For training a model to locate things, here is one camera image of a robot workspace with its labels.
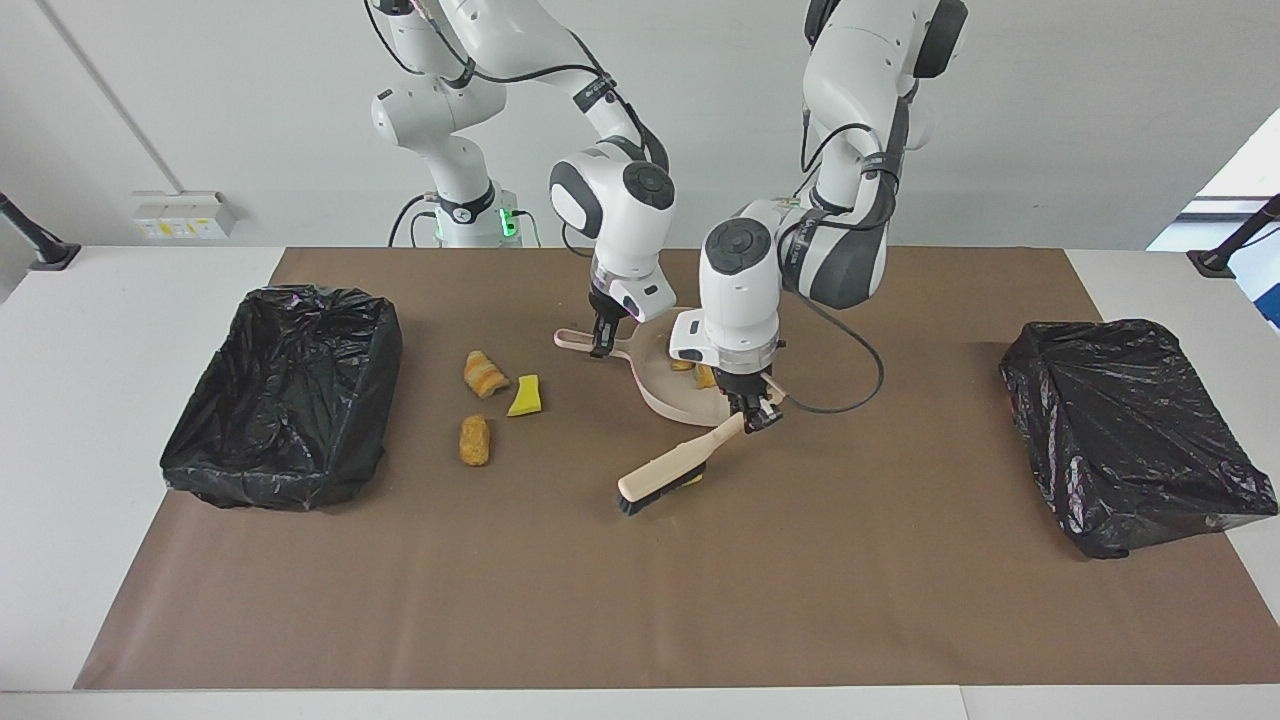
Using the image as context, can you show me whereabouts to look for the white wall power strip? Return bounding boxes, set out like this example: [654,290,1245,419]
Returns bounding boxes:
[131,191,241,241]

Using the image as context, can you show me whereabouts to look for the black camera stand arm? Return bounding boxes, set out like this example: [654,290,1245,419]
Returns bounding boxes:
[0,192,82,272]
[1187,193,1280,279]

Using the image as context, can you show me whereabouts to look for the bin with black trash bag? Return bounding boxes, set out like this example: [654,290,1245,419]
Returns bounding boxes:
[998,319,1279,560]
[160,285,404,511]

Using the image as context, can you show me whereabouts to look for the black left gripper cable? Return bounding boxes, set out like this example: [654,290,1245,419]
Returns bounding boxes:
[772,100,887,416]

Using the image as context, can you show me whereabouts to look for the striped croissant toy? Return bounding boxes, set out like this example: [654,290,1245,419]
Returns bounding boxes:
[463,350,510,400]

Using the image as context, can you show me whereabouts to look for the beige brush with black bristles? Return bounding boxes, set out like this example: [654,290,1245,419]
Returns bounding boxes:
[616,375,788,517]

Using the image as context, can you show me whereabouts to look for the pink plastic dustpan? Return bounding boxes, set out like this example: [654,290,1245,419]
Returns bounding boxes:
[554,327,743,427]

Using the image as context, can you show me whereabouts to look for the black arm base cable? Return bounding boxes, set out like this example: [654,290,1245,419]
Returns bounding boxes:
[388,193,441,248]

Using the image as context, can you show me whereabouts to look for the brown paper table mat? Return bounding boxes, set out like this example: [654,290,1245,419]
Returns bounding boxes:
[73,247,1280,691]

